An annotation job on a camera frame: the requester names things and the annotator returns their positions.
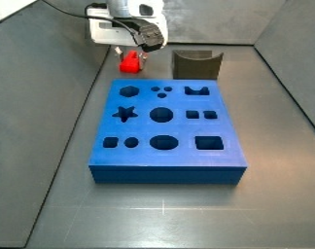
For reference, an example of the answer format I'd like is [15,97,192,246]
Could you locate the red square-circle peg object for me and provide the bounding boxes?
[118,51,141,73]

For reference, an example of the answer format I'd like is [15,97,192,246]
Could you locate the blue foam shape fixture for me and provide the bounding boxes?
[89,79,248,184]

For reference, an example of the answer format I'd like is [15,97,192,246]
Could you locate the dark grey curved holder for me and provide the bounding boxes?
[172,50,224,80]

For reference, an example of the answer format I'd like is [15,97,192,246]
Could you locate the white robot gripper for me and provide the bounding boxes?
[86,0,168,70]

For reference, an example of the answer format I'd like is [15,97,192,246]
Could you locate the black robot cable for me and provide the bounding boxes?
[42,0,145,45]

